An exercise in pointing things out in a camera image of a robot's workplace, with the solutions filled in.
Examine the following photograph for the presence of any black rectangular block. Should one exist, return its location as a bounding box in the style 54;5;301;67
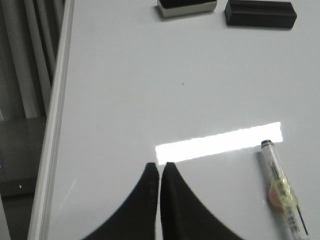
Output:
224;0;297;29

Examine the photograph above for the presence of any white black whiteboard eraser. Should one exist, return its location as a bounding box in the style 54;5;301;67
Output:
157;0;218;18

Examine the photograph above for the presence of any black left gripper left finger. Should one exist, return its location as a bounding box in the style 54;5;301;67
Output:
84;162;159;240

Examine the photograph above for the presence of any white black whiteboard marker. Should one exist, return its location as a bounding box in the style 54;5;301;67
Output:
261;140;310;240

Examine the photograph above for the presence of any white whiteboard with aluminium frame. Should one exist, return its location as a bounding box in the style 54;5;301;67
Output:
28;0;320;240

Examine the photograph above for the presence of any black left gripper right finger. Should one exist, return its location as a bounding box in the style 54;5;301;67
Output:
160;162;241;240

